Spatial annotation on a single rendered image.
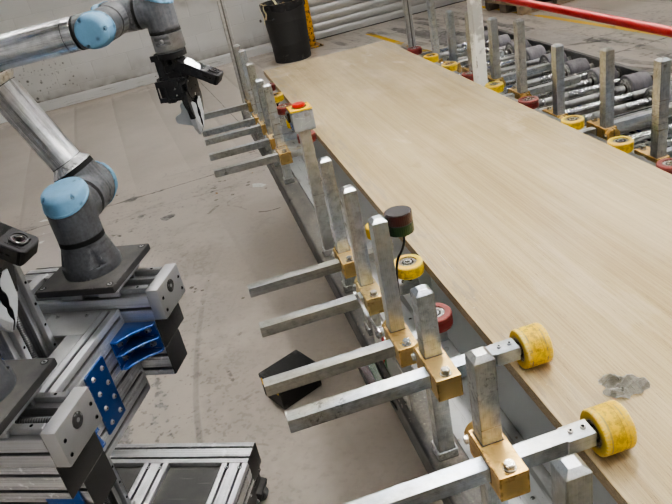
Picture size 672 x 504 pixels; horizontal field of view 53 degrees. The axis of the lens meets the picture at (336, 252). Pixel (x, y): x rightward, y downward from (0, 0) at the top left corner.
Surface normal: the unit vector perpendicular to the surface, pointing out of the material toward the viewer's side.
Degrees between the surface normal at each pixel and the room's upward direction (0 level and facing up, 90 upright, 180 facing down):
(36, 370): 0
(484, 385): 90
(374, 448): 0
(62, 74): 90
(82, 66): 90
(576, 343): 0
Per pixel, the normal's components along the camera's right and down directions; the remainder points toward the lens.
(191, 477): -0.18, -0.87
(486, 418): 0.25, 0.42
